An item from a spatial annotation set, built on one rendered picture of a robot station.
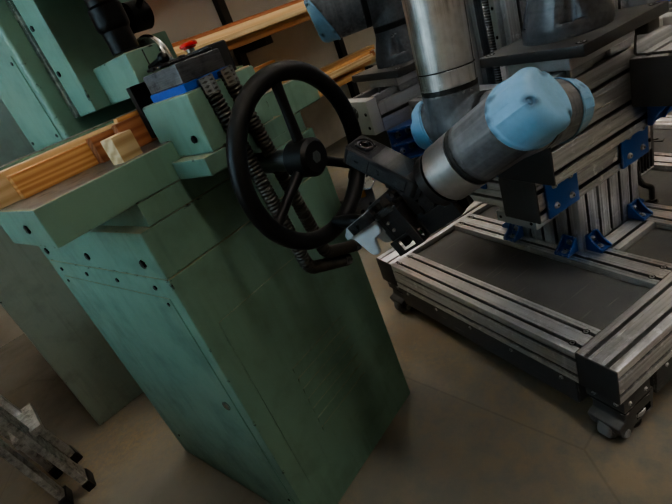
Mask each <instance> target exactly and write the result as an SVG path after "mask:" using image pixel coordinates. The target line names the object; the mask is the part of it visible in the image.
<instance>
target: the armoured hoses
mask: <svg viewBox="0 0 672 504"><path fill-rule="evenodd" d="M217 75H218V77H219V78H220V79H222V81H223V82H224V85H225V86H226V89H227V90H229V94H231V97H232V98H233V101H234V102H235V100H236V98H237V96H238V94H239V92H240V90H241V89H242V85H241V84H240V81H239V78H238V76H237V74H236V72H235V70H234V68H233V67H232V65H229V66H227V67H225V68H223V69H221V70H219V71H218V72H217ZM197 83H198V85H199V87H201V88H202V90H203V91H204V94H205V95H206V98H207V99H209V103H211V107H213V111H215V114H216V115H218V119H220V123H222V127H224V130H225V131H226V134H227V127H228V121H229V117H230V114H231V110H230V107H229V106H227V105H228V103H227V102H225V98H223V94H221V90H220V87H219V85H218V84H217V82H216V80H215V78H214V76H213V74H212V73H210V74H208V75H206V76H204V77H202V78H200V79H198V80H197ZM249 128H250V130H249V131H250V132H252V135H253V136H254V139H256V143H258V146H259V147H260V150H262V153H263V154H264V157H266V160H270V159H271V157H272V155H273V154H274V153H275V152H276V151H277V149H276V148H275V145H273V142H272V141H271V138H269V135H268V134H267V131H266V130H265V127H263V124H262V123H261V120H260V119H259V116H257V112H255V109H254V111H253V114H252V117H251V120H250V124H249ZM247 158H248V166H249V171H250V175H251V179H252V180H253V183H255V186H256V187H257V190H259V193H260V194H261V197H263V200H264V203H265V204H266V206H267V207H268V210H270V213H271V214H272V217H275V214H276V212H277V210H278V208H279V206H280V203H281V202H280V199H278V196H277V195H276V192H274V189H273V188H272V185H270V183H271V182H269V181H268V180H269V179H268V178H266V177H267V175H266V174H265V172H264V171H263V168H262V167H261V164H259V161H258V160H257V157H256V156H255V153H253V150H252V149H251V146H250V145H249V142H248V141H247ZM273 173H274V174H275V177H276V178H277V180H278V181H279V184H281V187H282V190H284V193H285V191H286V189H287V186H288V184H289V181H290V179H291V176H290V174H289V173H288V172H273ZM300 194H301V193H300V192H299V189H298V190H297V192H296V195H295V197H294V199H293V201H292V204H291V206H293V209H294V210H295V212H296V213H297V214H296V215H297V216H298V218H299V219H300V221H301V222H302V225H303V227H304V228H305V230H306V231H307V232H313V231H316V230H318V229H319V226H317V223H316V220H314V217H312V214H311V211H309V208H308V207H307V205H306V202H305V201H304V199H303V198H302V195H300ZM283 226H284V227H286V228H288V229H290V230H292V231H295V230H296V229H295V228H294V225H292V222H291V221H290V218H289V216H288V215H287V217H286V219H285V222H284V224H283ZM361 248H362V246H361V245H360V244H359V243H358V242H357V241H355V240H350V241H346V242H342V243H337V244H333V245H329V244H326V245H324V246H322V247H319V248H316V250H317V251H318V253H319V254H320V255H322V256H323V257H325V258H323V259H318V260H312V258H311V257H310V255H309V253H308V252H307V250H294V249H291V251H292V252H293V254H294V255H295V256H294V257H295V258H296V260H297V261H298V263H299V264H300V266H301V267H302V269H303V270H305V271H306V272H308V273H310V274H317V273H321V272H325V271H328V270H333V269H336V268H340V267H345V266H349V265H350V264H351V263H352V262H353V258H352V256H351V255H350V254H348V253H352V252H356V251H359V250H360V249H361Z"/></svg>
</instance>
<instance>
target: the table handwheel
mask: <svg viewBox="0 0 672 504"><path fill-rule="evenodd" d="M287 80H298V81H302V82H305V83H307V84H309V85H311V86H313V87H315V88H316V89H317V90H319V91H320V92H321V93H322V94H323V95H324V96H325V97H326V98H327V99H328V100H329V102H330V103H331V104H332V106H333V107H334V109H335V111H336V112H337V114H338V116H339V118H340V120H341V123H342V125H343V128H344V131H345V134H346V138H347V142H348V144H349V143H351V142H352V141H353V140H355V139H356V138H358V137H359V136H361V135H362V132H361V128H360V125H359V122H358V119H357V116H356V114H355V111H354V109H353V107H352V105H351V103H350V101H349V100H348V98H347V96H346V95H345V93H344V92H343V91H342V89H341V88H340V87H339V86H338V84H337V83H336V82H335V81H334V80H333V79H332V78H331V77H330V76H328V75H327V74H326V73H325V72H323V71H322V70H320V69H319V68H317V67H315V66H313V65H311V64H308V63H305V62H301V61H295V60H283V61H278V62H274V63H271V64H269V65H267V66H265V67H263V68H261V69H260V70H259V71H257V72H256V73H255V74H254V75H252V76H251V77H250V78H249V80H248V81H247V82H246V83H245V84H244V86H243V87H242V89H241V90H240V92H239V94H238V96H237V98H236V100H235V102H234V105H233V107H232V110H231V114H230V117H229V121H228V127H227V135H226V158H227V166H228V172H229V176H230V180H231V184H232V187H233V190H234V193H235V195H236V197H237V200H238V202H239V204H240V206H241V208H242V209H243V211H244V213H245V214H246V216H247V217H248V219H249V220H250V221H251V223H252V224H253V225H254V226H255V227H256V228H257V229H258V230H259V231H260V232H261V233H262V234H263V235H264V236H265V237H267V238H268V239H270V240H271V241H273V242H275V243H276V244H278V245H281V246H283V247H286V248H289V249H294V250H311V249H316V248H319V247H322V246H324V245H326V244H328V243H330V242H331V241H333V240H334V239H335V238H337V237H338V236H339V235H340V234H341V233H342V232H343V231H344V230H345V228H342V227H337V226H333V224H332V220H331V221H330V222H329V223H327V224H326V225H325V226H324V227H322V228H320V229H318V230H316V231H313V232H307V233H302V232H296V231H292V230H290V229H288V228H286V227H284V226H283V224H284V222H285V219H286V217H287V214H288V211H289V209H290V206H291V204H292V201H293V199H294V197H295V195H296V192H297V190H298V188H299V186H300V184H301V181H302V179H303V178H304V177H316V176H319V175H321V174H322V173H323V172H324V170H325V168H326V166H335V167H342V168H349V169H350V173H349V182H348V187H347V191H346V194H345V197H344V200H343V202H342V205H341V207H340V209H339V210H338V212H337V213H336V215H335V216H340V215H345V214H355V212H356V210H357V208H358V205H359V202H360V199H361V196H362V192H363V187H364V181H365V174H364V173H362V172H360V171H358V170H357V169H355V168H353V167H351V166H349V165H347V164H345V163H344V162H343V159H344V158H338V157H332V156H327V152H326V149H325V147H324V145H323V143H322V142H321V141H320V140H319V139H317V138H315V137H308V138H303V135H302V133H301V131H300V128H299V126H298V123H297V121H296V119H295V116H294V114H293V112H292V109H291V106H290V104H289V101H288V98H287V96H286V93H285V90H284V87H283V85H282V81H287ZM270 88H272V91H273V93H274V95H275V98H276V100H277V102H278V105H279V107H280V110H281V112H282V114H283V117H284V120H285V123H286V125H287V128H288V131H289V133H290V136H291V139H292V141H290V142H288V143H287V144H286V146H285V148H284V149H282V150H277V151H276V152H275V153H274V154H273V155H272V157H271V159H270V160H266V157H264V154H263V153H262V152H261V153H255V156H256V157H257V160H258V161H259V164H261V167H262V168H263V171H264V172H265V174H266V173H273V172H288V173H289V174H290V175H291V179H290V181H289V184H288V186H287V189H286V191H285V194H284V197H283V199H282V201H281V203H280V206H279V208H278V210H277V212H276V214H275V217H274V218H273V217H272V216H271V215H270V214H269V213H268V212H267V210H266V209H265V207H264V206H263V204H262V203H261V201H260V199H259V197H258V195H257V193H256V191H255V188H254V185H253V182H252V179H251V175H250V171H249V166H248V158H247V137H248V129H249V124H250V120H251V117H252V114H253V111H254V109H255V107H256V105H257V103H258V102H259V100H260V99H261V97H262V96H263V95H264V93H265V92H266V91H267V90H268V89H270Z"/></svg>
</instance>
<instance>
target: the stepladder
mask: <svg viewBox="0 0 672 504"><path fill-rule="evenodd" d="M3 408H4V409H3ZM7 411H8V412H7ZM11 414H12V415H11ZM0 434H1V435H2V436H3V437H5V438H6V439H7V440H8V441H10V442H11V443H12V445H13V446H14V447H15V448H16V449H17V450H19V449H20V450H21V451H22V452H24V453H25V454H26V455H27V456H29V457H30V458H31V459H33V460H34V461H35V462H36V463H38V464H39V465H40V466H41V467H43V469H44V470H45V471H46V472H47V473H48V474H49V475H50V476H52V477H53V478H54V479H56V480H57V479H58V478H59V477H60V476H61V475H62V474H63V472H64V473H66V474H67V475H69V476H70V477H71V478H73V479H74V480H75V481H77V482H78V483H80V484H81V486H82V487H83V488H84V489H85V490H87V491H88V492H90V491H91V490H92V489H93V488H94V487H95V486H96V482H95V479H94V476H93V473H92V472H91V471H89V470H88V469H87V468H85V469H83V468H82V467H81V466H79V465H78V464H77V463H78V462H79V461H80V460H81V459H82V458H83V456H82V455H81V454H80V453H79V452H78V451H77V450H76V449H75V448H73V447H72V446H71V445H69V446H68V445H67V444H65V443H64V442H63V441H61V440H60V439H59V438H57V437H56V436H55V435H53V434H52V433H51V432H49V431H48V430H47V429H45V428H44V426H43V424H42V422H41V420H40V418H39V416H38V414H37V412H36V410H35V408H34V407H33V406H32V405H31V404H30V403H29V404H28V405H26V406H25V407H24V408H22V409H21V410H20V409H19V408H18V407H16V406H15V405H14V404H12V403H11V402H10V401H8V400H7V399H6V398H4V397H3V396H2V395H0ZM39 435H40V436H39ZM42 437H43V438H44V439H43V438H42ZM46 440H47V441H48V442H47V441H46ZM49 442H50V443H51V444H52V445H51V444H50V443H49ZM53 445H54V446H55V447H56V448H55V447H54V446H53ZM57 448H58V449H59V450H60V451H59V450H58V449H57ZM61 451H62V452H63V453H64V454H63V453H62V452H61ZM65 454H66V455H67V456H68V457H67V456H66V455H65ZM0 456H1V457H3V458H4V459H5V460H6V461H8V462H9V463H10V464H12V465H13V466H14V467H15V468H17V469H18V470H19V471H21V472H22V473H23V474H25V475H26V476H27V477H28V478H30V479H31V480H32V481H34V482H35V483H36V484H38V485H39V486H40V487H41V488H43V489H44V490H45V491H47V492H48V493H49V494H51V495H52V496H53V497H54V498H56V499H57V500H58V504H74V500H73V493H72V490H71V489H70V488H68V487H67V486H66V485H64V486H63V487H61V486H60V485H58V484H57V483H56V482H55V481H53V480H52V479H51V478H50V477H48V476H47V475H46V474H44V473H43V472H42V471H41V470H39V469H38V468H37V467H36V466H34V465H33V464H32V463H31V462H29V461H28V460H27V459H26V458H24V457H23V456H22V455H21V454H19V453H18V452H17V451H16V450H14V449H13V448H12V447H11V446H9V445H8V444H7V443H5V442H4V441H3V440H2V439H0ZM43 457H44V458H45V459H44V458H43ZM47 460H48V461H47ZM61 470H62V471H63V472H62V471H61Z"/></svg>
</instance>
